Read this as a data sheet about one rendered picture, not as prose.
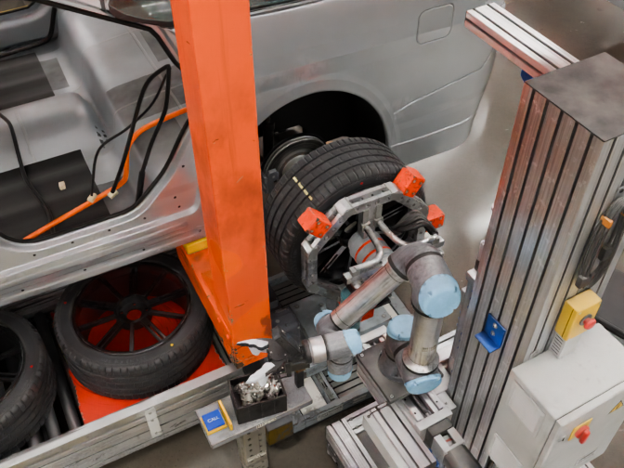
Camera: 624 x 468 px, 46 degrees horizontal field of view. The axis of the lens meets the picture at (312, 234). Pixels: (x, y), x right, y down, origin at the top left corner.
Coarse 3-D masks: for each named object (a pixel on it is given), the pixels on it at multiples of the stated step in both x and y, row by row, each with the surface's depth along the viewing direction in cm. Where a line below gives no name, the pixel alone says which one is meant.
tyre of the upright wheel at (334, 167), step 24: (336, 144) 282; (360, 144) 284; (312, 168) 276; (336, 168) 273; (360, 168) 273; (384, 168) 275; (288, 192) 278; (312, 192) 272; (336, 192) 269; (264, 216) 290; (288, 216) 276; (288, 240) 276; (288, 264) 284
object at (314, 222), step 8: (312, 208) 266; (304, 216) 265; (312, 216) 263; (320, 216) 265; (304, 224) 264; (312, 224) 262; (320, 224) 263; (328, 224) 266; (312, 232) 264; (320, 232) 267
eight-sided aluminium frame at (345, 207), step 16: (368, 192) 272; (384, 192) 272; (400, 192) 274; (336, 208) 268; (352, 208) 266; (368, 208) 271; (416, 208) 285; (336, 224) 268; (304, 240) 274; (320, 240) 270; (416, 240) 300; (304, 256) 278; (304, 272) 285; (320, 288) 290; (336, 288) 303
